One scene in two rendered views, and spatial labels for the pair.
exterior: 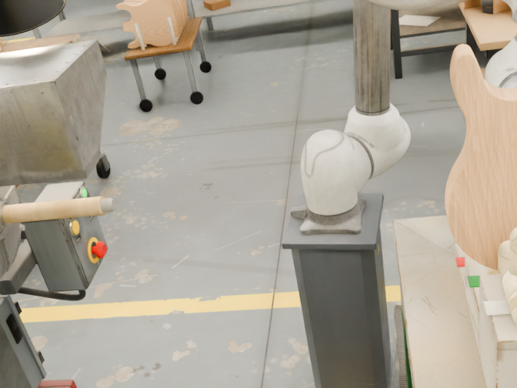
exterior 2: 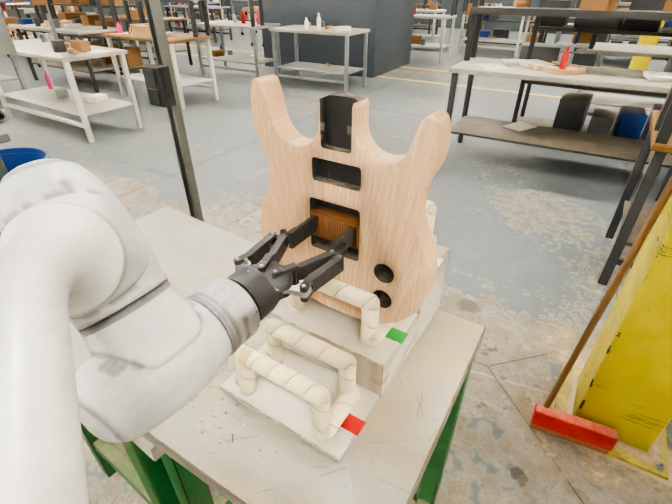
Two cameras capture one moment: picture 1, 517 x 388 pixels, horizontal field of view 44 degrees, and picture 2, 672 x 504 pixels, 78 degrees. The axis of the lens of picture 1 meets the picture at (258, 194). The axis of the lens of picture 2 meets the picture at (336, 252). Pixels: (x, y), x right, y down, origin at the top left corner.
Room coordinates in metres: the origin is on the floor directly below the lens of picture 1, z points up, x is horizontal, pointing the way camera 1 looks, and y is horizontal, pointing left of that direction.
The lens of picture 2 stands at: (1.42, -0.26, 1.59)
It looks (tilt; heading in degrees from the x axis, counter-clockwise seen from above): 33 degrees down; 200
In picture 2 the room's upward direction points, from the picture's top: straight up
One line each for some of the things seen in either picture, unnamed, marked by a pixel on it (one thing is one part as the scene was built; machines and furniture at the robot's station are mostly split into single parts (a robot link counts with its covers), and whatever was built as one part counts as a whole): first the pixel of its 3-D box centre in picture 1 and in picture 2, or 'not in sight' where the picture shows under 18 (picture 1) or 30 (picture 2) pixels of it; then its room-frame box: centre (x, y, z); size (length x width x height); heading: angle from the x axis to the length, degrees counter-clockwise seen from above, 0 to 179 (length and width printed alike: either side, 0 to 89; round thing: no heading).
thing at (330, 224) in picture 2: not in sight; (338, 226); (0.83, -0.47, 1.23); 0.10 x 0.03 x 0.05; 77
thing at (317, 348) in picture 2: not in sight; (307, 343); (0.93, -0.49, 1.04); 0.20 x 0.03 x 0.03; 77
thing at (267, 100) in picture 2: not in sight; (276, 109); (0.79, -0.59, 1.41); 0.07 x 0.04 x 0.10; 77
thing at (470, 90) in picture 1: (476, 75); (420, 142); (0.85, -0.34, 1.40); 0.07 x 0.04 x 0.09; 77
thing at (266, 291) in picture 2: not in sight; (261, 285); (1.02, -0.52, 1.23); 0.09 x 0.08 x 0.07; 167
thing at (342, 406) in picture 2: not in sight; (339, 410); (1.00, -0.41, 0.96); 0.11 x 0.03 x 0.03; 168
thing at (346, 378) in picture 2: not in sight; (346, 381); (0.95, -0.41, 0.99); 0.03 x 0.03 x 0.09
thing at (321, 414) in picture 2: not in sight; (321, 414); (1.03, -0.43, 0.99); 0.03 x 0.03 x 0.09
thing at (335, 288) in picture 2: not in sight; (330, 286); (0.86, -0.47, 1.12); 0.20 x 0.03 x 0.03; 77
